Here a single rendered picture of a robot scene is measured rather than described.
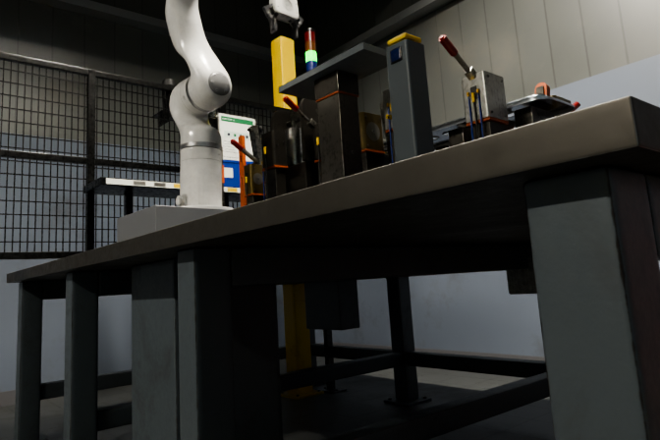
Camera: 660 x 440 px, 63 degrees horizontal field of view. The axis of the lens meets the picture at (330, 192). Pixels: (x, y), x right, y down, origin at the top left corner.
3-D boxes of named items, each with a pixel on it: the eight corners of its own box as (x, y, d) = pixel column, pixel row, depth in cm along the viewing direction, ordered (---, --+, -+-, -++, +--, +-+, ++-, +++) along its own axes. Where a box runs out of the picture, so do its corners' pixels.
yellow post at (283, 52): (324, 393, 285) (303, 38, 318) (297, 400, 273) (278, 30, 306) (302, 389, 298) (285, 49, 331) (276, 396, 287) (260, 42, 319)
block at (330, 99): (369, 233, 145) (357, 75, 152) (348, 233, 140) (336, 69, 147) (345, 237, 152) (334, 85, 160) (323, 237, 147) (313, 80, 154)
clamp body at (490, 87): (522, 220, 130) (505, 77, 136) (495, 218, 123) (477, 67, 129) (495, 223, 136) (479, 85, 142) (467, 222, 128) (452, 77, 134)
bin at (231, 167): (255, 189, 253) (254, 161, 255) (192, 186, 236) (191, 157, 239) (241, 194, 266) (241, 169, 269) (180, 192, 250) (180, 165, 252)
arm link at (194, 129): (192, 143, 151) (192, 63, 155) (162, 156, 164) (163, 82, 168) (230, 149, 159) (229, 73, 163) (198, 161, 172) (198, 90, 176)
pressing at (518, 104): (584, 110, 145) (583, 104, 145) (542, 95, 130) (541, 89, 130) (283, 193, 247) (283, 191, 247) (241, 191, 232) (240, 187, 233)
